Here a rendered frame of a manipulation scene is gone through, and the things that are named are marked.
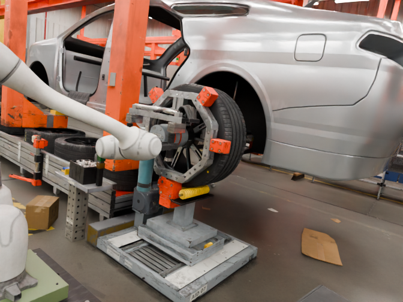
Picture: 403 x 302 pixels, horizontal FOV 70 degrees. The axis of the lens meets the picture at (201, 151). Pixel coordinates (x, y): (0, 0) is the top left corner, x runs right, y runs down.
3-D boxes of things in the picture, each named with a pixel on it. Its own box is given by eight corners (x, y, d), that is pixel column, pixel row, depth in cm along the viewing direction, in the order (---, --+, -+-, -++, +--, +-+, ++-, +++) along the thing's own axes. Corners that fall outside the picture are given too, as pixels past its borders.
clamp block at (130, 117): (143, 123, 172) (143, 114, 171) (131, 122, 165) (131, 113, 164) (137, 121, 175) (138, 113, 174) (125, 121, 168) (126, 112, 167)
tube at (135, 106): (176, 114, 174) (178, 97, 172) (152, 112, 158) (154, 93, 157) (156, 111, 184) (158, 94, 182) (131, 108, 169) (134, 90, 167)
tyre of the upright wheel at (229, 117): (267, 139, 172) (207, 68, 196) (249, 139, 153) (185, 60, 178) (202, 201, 204) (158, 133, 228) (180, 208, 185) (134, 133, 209)
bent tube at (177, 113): (201, 119, 162) (204, 100, 160) (178, 117, 147) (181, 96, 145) (178, 115, 173) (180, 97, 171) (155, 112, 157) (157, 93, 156)
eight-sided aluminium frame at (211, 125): (208, 190, 168) (223, 96, 160) (202, 191, 163) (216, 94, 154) (147, 167, 200) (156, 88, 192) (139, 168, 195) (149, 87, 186)
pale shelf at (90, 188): (111, 189, 191) (111, 185, 191) (87, 193, 178) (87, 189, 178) (77, 173, 217) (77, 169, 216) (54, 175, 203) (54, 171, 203)
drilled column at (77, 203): (85, 238, 207) (90, 182, 200) (72, 242, 199) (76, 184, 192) (78, 233, 213) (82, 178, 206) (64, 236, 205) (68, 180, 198)
